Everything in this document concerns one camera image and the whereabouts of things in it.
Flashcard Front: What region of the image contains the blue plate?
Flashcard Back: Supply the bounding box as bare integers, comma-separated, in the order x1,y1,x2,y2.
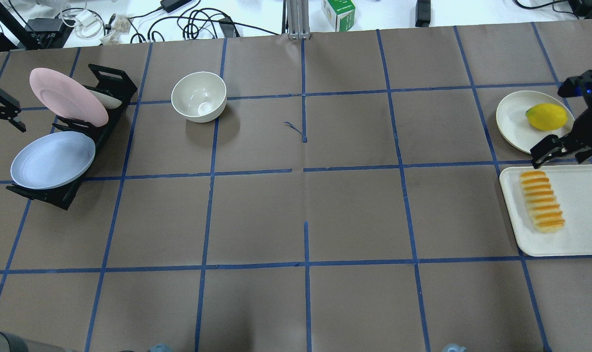
10,131,95,190

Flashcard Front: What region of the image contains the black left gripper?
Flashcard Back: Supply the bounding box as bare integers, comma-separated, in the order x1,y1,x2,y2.
0,88,27,133

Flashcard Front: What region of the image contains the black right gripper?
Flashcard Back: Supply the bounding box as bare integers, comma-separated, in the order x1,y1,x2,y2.
530,70,592,169

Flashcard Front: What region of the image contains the yellow lemon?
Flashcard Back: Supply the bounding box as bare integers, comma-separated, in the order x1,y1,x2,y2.
525,103,568,131

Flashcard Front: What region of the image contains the black dish rack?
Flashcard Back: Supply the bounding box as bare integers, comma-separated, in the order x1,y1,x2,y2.
6,63,139,210

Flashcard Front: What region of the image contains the cream rectangular tray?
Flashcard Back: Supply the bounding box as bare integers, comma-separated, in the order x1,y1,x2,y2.
500,165,592,257

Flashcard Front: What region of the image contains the cream round plate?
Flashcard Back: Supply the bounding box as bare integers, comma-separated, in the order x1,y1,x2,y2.
496,90,574,154

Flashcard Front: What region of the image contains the aluminium frame post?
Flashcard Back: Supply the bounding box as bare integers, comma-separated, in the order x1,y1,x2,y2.
282,0,310,40

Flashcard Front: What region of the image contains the cream plate in rack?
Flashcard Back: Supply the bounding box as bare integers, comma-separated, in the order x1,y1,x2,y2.
88,89,122,110

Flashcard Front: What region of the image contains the cream bowl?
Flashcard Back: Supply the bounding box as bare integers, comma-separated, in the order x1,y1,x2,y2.
171,71,227,123

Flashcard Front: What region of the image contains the black power adapter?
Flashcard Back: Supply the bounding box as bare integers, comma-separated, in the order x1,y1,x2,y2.
160,0,192,13

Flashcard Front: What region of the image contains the green white carton box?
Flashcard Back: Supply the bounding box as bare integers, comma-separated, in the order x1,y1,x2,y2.
321,0,356,32

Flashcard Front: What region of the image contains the pink plate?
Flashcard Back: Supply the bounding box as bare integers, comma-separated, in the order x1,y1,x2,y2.
28,67,110,127

